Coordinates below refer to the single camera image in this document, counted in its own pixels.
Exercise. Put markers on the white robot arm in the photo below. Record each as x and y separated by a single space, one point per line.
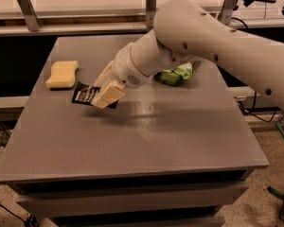
182 30

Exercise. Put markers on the black rxbar chocolate wrapper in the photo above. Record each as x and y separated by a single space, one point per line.
85 94

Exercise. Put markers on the metal rail shelf frame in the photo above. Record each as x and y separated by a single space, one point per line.
58 17

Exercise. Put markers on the yellow sponge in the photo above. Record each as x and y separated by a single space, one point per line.
62 74

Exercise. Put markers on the green chip bag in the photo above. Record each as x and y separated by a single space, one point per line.
179 74

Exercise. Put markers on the grey table with drawers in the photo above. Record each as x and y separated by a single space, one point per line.
163 157

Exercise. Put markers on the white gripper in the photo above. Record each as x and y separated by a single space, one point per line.
127 67

